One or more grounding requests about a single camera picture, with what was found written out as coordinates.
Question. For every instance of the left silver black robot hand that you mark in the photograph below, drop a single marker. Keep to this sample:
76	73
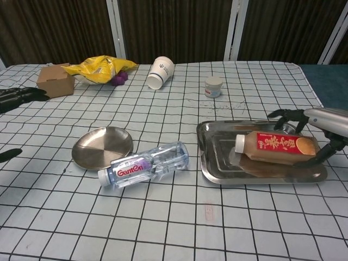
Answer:
16	96

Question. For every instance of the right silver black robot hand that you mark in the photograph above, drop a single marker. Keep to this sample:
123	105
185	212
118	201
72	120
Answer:
331	119

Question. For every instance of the red label drink bottle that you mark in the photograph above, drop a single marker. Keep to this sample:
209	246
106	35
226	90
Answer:
277	145

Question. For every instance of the transparent water bottle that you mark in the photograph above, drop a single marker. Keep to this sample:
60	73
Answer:
141	167

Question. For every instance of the brown cardboard box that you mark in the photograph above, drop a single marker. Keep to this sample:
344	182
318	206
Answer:
55	81

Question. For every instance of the dark brown ribbed partition panel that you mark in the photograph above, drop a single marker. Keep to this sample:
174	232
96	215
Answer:
341	53
285	27
174	27
54	27

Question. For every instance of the yellow snack bag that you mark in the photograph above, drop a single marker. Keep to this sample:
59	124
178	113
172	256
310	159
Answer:
98	69

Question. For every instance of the round steel plate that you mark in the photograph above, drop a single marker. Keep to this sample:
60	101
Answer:
95	149

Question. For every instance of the purple toy grapes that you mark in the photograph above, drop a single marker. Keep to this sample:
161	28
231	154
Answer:
119	79

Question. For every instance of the rectangular steel tray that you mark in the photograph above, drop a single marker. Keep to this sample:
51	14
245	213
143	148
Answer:
214	152

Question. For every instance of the small white jar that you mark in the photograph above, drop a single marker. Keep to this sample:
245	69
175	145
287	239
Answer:
213	87

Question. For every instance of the white paper cup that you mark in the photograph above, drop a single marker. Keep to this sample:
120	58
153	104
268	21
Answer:
161	72

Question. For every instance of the checkered white tablecloth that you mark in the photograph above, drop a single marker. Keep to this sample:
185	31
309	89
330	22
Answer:
163	223

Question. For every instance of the white partition frame post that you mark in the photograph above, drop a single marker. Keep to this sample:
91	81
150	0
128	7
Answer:
233	27
2	63
333	38
115	27

